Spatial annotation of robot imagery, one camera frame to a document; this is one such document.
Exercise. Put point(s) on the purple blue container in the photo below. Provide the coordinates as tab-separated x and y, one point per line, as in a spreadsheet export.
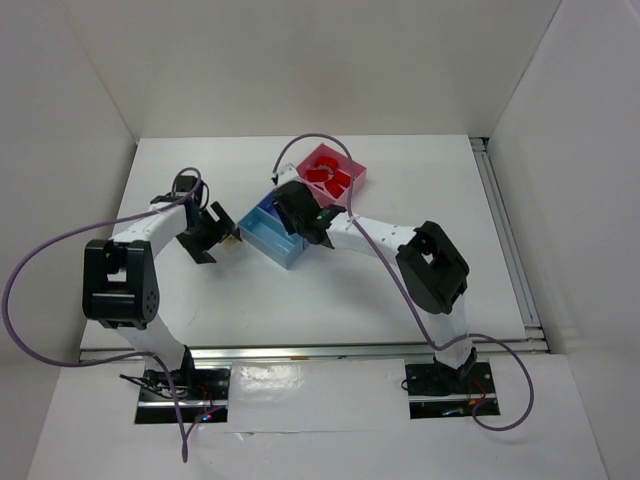
267	205

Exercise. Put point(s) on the large pink container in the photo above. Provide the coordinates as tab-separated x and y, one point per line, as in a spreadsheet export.
357	171

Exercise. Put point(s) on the tan lego brick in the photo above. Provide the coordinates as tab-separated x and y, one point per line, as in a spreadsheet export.
231	243

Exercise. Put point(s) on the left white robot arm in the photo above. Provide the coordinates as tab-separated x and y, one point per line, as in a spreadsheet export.
120	286

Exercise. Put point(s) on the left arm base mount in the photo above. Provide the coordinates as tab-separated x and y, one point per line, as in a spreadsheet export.
205	399

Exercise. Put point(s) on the red round flower lego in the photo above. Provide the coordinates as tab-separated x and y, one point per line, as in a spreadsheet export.
327	162

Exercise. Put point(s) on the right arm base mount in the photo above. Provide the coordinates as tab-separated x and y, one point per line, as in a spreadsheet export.
430	398

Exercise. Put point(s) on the aluminium right rail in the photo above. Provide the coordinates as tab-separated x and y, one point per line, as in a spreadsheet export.
534	332

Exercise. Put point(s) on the red lego brick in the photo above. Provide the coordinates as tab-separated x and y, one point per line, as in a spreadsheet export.
342	179
317	175
334	189

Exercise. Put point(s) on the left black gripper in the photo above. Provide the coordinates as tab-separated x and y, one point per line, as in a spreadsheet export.
211	232

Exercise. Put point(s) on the aluminium rail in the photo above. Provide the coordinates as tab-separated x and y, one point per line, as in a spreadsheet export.
534	332
301	352

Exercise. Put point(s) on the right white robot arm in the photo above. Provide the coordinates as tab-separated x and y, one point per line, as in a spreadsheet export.
428	269

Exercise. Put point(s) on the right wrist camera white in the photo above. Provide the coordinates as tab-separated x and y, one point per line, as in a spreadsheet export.
284	173

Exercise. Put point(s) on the light blue container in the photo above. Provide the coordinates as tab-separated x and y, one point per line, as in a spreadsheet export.
267	234

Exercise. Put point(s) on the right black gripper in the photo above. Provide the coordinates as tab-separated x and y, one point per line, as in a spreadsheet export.
288	201

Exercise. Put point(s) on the aluminium front rail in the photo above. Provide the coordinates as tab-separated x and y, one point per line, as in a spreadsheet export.
301	352

